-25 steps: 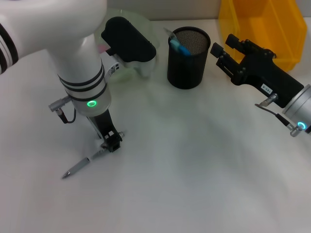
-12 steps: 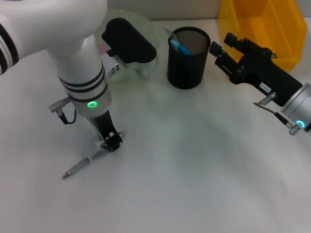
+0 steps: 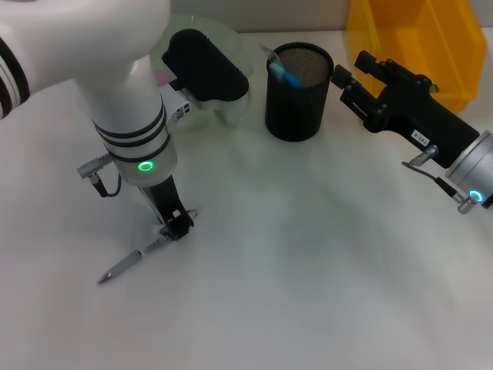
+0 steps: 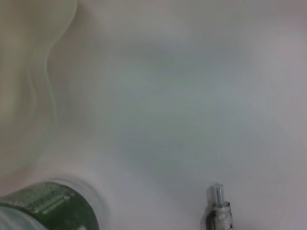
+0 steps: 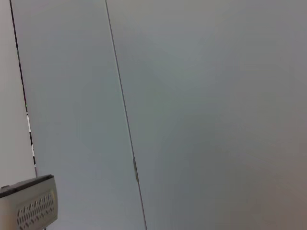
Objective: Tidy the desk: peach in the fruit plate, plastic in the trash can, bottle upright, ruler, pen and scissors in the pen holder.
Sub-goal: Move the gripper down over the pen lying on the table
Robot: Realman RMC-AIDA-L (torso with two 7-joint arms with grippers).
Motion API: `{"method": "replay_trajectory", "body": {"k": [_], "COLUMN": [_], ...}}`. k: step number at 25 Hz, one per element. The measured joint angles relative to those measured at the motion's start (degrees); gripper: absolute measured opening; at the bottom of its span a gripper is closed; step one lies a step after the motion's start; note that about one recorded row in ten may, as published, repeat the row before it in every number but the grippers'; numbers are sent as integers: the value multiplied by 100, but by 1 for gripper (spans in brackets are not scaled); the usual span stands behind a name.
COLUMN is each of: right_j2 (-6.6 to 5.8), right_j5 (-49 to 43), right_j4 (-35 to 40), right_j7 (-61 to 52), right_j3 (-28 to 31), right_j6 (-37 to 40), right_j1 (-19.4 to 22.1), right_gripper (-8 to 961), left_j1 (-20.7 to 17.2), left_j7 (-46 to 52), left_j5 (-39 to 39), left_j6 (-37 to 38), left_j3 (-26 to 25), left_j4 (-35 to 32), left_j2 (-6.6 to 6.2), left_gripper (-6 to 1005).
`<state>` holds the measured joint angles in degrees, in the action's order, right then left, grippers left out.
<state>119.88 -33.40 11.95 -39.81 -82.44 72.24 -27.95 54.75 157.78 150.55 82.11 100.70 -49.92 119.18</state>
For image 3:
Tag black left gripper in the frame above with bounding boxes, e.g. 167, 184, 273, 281
139, 177, 194, 243

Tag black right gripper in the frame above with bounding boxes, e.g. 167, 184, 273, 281
330, 49, 482, 170

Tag silver ballpoint pen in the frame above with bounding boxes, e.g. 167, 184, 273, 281
96, 207, 201, 286

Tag blue scissors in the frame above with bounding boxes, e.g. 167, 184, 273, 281
268, 63, 305, 89

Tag black mesh pen holder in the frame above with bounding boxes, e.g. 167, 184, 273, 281
264, 42, 334, 143

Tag green glass fruit bowl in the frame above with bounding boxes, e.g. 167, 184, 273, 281
152, 13, 255, 134

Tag yellow plastic bin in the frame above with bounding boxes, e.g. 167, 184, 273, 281
345, 0, 487, 113

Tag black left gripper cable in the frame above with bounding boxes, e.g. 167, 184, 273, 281
76, 153, 122, 198

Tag grey right gripper cable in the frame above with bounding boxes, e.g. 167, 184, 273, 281
401, 145, 482, 215

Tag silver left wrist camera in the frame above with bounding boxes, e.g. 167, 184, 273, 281
161, 29, 251, 126

